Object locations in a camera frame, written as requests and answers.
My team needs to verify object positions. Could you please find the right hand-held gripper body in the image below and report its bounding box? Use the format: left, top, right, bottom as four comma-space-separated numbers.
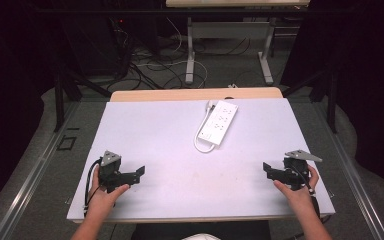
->
282, 149, 323, 192

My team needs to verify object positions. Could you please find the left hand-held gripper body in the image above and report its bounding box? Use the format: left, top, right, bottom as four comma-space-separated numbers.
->
97, 150, 124, 195

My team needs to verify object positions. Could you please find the person's right hand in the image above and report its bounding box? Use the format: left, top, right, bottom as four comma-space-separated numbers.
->
273, 164, 320, 219

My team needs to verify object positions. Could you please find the person's left hand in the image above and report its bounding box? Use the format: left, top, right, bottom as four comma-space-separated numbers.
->
85, 165, 131, 221

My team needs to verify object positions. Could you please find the white table mat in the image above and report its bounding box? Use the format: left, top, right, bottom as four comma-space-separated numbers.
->
66, 97, 336, 223

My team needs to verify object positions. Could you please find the person's dark clothing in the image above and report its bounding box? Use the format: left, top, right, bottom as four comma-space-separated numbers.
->
131, 220, 272, 240

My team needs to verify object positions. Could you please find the white power strip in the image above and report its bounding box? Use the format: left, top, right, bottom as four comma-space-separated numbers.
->
197, 99, 240, 147

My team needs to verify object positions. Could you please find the black metal stand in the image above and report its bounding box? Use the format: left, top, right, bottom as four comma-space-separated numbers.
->
281, 64, 341, 135
48, 59, 113, 134

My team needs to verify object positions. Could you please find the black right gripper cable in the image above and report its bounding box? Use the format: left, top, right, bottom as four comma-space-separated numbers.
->
294, 165, 322, 219

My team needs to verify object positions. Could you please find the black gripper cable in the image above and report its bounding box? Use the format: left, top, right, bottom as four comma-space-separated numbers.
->
83, 158, 104, 212
294, 165, 322, 219

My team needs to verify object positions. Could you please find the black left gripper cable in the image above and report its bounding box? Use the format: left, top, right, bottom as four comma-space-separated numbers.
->
83, 158, 104, 212

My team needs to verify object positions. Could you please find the black floor socket frame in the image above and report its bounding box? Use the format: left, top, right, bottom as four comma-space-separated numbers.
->
56, 135, 78, 152

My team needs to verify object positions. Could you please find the aluminium floor rail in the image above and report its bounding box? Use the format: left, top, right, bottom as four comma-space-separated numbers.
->
0, 101, 81, 240
313, 103, 384, 240

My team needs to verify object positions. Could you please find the white power strip cable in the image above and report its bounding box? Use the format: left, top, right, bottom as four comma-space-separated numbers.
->
193, 99, 218, 154

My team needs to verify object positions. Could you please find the tangle of floor cables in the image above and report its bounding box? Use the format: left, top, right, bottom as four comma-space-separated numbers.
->
106, 16, 253, 92

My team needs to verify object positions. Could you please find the white metal desk frame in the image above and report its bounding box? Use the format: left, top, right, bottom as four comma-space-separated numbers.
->
165, 0, 312, 86

